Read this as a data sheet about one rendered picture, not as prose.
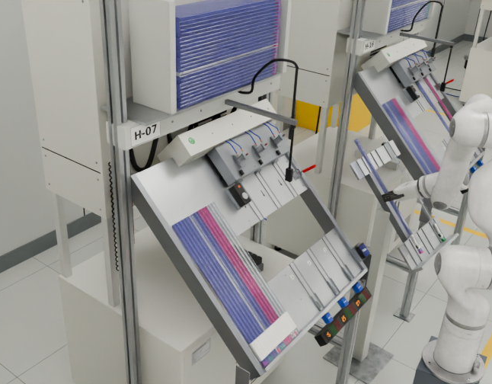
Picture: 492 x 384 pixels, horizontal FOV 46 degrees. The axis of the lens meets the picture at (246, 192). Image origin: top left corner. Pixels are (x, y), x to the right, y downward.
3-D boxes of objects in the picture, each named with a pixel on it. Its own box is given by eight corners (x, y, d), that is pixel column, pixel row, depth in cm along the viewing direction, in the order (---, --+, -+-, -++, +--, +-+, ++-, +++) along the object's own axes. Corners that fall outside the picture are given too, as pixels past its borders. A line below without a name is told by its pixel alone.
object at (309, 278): (357, 272, 222) (363, 269, 219) (255, 371, 174) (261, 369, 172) (329, 230, 223) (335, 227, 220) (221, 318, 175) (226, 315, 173)
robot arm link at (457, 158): (477, 160, 178) (449, 216, 202) (485, 125, 187) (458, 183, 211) (448, 152, 180) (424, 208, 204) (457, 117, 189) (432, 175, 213)
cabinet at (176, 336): (284, 369, 271) (295, 259, 241) (183, 474, 221) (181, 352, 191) (181, 310, 304) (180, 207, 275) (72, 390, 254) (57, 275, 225)
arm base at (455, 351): (489, 356, 185) (504, 311, 176) (477, 395, 171) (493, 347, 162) (430, 333, 193) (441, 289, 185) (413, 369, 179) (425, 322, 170)
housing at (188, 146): (256, 134, 227) (279, 115, 218) (170, 175, 192) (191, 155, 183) (245, 116, 228) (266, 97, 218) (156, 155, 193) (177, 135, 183)
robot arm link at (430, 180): (434, 203, 210) (439, 184, 215) (468, 195, 200) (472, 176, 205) (422, 188, 206) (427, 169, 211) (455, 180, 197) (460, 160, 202)
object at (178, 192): (299, 194, 225) (308, 188, 222) (184, 270, 178) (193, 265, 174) (252, 123, 227) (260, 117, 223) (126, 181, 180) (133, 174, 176)
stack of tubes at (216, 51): (276, 74, 210) (282, -4, 197) (180, 110, 173) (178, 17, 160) (248, 66, 216) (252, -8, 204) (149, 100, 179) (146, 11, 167)
